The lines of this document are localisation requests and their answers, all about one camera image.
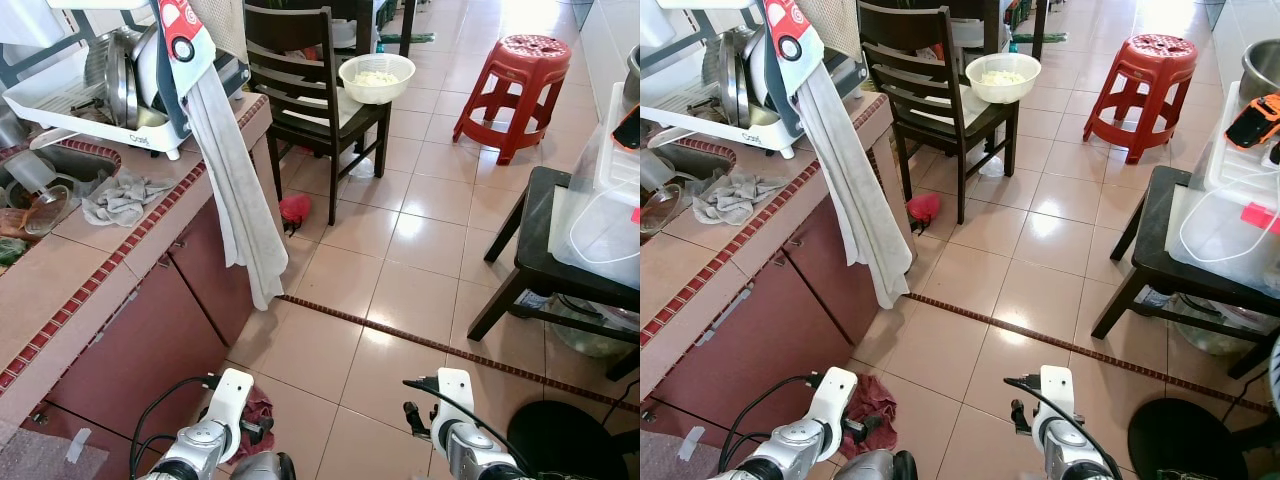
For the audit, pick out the small red bag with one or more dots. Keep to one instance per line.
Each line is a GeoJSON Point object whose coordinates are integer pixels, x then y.
{"type": "Point", "coordinates": [923, 207]}
{"type": "Point", "coordinates": [295, 208]}

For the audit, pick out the steel basin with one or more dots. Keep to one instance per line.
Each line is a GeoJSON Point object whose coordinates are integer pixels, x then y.
{"type": "Point", "coordinates": [1215, 335]}
{"type": "Point", "coordinates": [590, 335]}

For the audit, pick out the dark wooden chair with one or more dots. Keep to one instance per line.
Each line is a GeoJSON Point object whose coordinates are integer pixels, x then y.
{"type": "Point", "coordinates": [290, 70]}
{"type": "Point", "coordinates": [905, 70]}

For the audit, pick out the red plastic stool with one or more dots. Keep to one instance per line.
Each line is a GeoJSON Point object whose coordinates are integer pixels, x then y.
{"type": "Point", "coordinates": [1160, 50]}
{"type": "Point", "coordinates": [530, 50]}

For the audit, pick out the white dish drying rack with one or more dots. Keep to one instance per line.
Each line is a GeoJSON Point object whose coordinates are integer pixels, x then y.
{"type": "Point", "coordinates": [690, 115]}
{"type": "Point", "coordinates": [60, 105]}

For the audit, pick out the pink tag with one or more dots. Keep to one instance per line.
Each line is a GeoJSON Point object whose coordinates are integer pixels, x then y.
{"type": "Point", "coordinates": [1258, 216]}

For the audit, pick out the grey crumpled rag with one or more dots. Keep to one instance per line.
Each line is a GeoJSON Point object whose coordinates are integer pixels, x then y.
{"type": "Point", "coordinates": [735, 195]}
{"type": "Point", "coordinates": [125, 198]}

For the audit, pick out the white bowl with food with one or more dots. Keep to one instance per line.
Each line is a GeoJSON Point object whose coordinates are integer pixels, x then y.
{"type": "Point", "coordinates": [1003, 92]}
{"type": "Point", "coordinates": [376, 92]}

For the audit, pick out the clear plastic cup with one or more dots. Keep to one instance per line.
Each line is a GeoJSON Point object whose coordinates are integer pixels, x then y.
{"type": "Point", "coordinates": [655, 170]}
{"type": "Point", "coordinates": [30, 170]}

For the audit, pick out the maroon kitchen cabinet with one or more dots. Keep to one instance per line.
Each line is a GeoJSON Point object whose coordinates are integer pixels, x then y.
{"type": "Point", "coordinates": [760, 350]}
{"type": "Point", "coordinates": [140, 350]}

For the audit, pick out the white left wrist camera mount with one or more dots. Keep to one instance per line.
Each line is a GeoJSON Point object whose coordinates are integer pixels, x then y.
{"type": "Point", "coordinates": [230, 395]}
{"type": "Point", "coordinates": [838, 395]}

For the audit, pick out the white plate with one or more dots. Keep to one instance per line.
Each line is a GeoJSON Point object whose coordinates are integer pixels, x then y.
{"type": "Point", "coordinates": [760, 70]}
{"type": "Point", "coordinates": [148, 70]}

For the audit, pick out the dark red cloth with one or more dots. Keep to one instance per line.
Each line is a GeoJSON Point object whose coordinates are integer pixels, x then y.
{"type": "Point", "coordinates": [258, 405]}
{"type": "Point", "coordinates": [878, 400]}

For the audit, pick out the grey floor mat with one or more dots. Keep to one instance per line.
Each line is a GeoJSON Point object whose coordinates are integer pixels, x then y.
{"type": "Point", "coordinates": [40, 460]}
{"type": "Point", "coordinates": [670, 462]}

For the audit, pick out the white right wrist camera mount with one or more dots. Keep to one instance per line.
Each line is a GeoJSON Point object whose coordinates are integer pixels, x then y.
{"type": "Point", "coordinates": [1057, 392]}
{"type": "Point", "coordinates": [455, 395]}

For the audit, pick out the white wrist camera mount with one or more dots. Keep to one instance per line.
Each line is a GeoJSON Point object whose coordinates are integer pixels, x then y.
{"type": "Point", "coordinates": [230, 395]}
{"type": "Point", "coordinates": [838, 395]}
{"type": "Point", "coordinates": [455, 395]}
{"type": "Point", "coordinates": [1057, 392]}

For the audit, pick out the black round stool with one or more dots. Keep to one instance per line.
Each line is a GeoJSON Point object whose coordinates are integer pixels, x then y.
{"type": "Point", "coordinates": [1190, 445]}
{"type": "Point", "coordinates": [570, 445]}

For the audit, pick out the steel plate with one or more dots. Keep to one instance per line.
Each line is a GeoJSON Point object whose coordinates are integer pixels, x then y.
{"type": "Point", "coordinates": [738, 85]}
{"type": "Point", "coordinates": [122, 85]}

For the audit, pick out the white hanging towel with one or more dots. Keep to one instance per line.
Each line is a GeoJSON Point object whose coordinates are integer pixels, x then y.
{"type": "Point", "coordinates": [855, 200]}
{"type": "Point", "coordinates": [240, 200]}

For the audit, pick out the beige woven cloth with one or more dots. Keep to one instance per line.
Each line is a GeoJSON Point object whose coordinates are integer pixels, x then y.
{"type": "Point", "coordinates": [835, 20]}
{"type": "Point", "coordinates": [225, 20]}

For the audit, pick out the dark wooden low stool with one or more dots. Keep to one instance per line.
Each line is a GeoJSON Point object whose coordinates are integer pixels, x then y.
{"type": "Point", "coordinates": [540, 230]}
{"type": "Point", "coordinates": [1150, 240]}

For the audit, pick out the orange black device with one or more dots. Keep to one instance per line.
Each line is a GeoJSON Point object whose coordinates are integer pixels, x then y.
{"type": "Point", "coordinates": [1255, 118]}
{"type": "Point", "coordinates": [628, 128]}

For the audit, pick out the clear plastic container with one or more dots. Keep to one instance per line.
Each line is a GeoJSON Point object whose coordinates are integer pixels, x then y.
{"type": "Point", "coordinates": [1210, 230]}
{"type": "Point", "coordinates": [600, 230]}

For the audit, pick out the steel pot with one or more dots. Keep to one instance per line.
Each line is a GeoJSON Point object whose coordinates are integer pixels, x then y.
{"type": "Point", "coordinates": [1262, 70]}

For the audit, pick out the grey robot left leg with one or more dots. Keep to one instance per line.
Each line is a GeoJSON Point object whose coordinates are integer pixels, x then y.
{"type": "Point", "coordinates": [262, 468]}
{"type": "Point", "coordinates": [875, 468]}

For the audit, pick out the clear glass bowl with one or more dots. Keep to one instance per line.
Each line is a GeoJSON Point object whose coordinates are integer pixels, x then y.
{"type": "Point", "coordinates": [45, 215]}
{"type": "Point", "coordinates": [660, 210]}

